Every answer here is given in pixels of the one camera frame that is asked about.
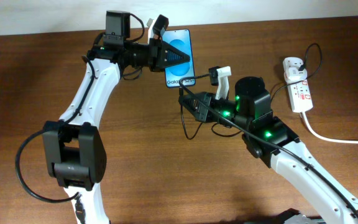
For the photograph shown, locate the blue Samsung smartphone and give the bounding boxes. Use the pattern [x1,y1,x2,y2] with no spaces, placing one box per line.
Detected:
[162,29,195,88]

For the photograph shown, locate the thin black charger cable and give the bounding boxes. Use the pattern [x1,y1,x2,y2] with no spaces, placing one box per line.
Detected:
[178,42,323,140]

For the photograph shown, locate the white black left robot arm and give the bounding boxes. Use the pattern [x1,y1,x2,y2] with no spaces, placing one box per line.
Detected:
[42,33,193,223]

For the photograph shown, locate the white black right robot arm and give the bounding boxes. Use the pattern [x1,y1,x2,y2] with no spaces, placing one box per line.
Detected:
[179,77,358,223]

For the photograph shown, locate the white charger adapter plug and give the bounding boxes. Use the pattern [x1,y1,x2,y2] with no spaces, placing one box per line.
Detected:
[283,57,308,83]

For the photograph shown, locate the white power strip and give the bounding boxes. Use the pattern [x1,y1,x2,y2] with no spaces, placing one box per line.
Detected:
[287,79,313,113]

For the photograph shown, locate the white power strip cord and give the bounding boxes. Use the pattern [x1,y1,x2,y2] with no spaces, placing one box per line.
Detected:
[300,111,358,146]

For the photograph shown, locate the black base bracket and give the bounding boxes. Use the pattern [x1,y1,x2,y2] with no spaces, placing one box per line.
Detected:
[272,208,326,224]

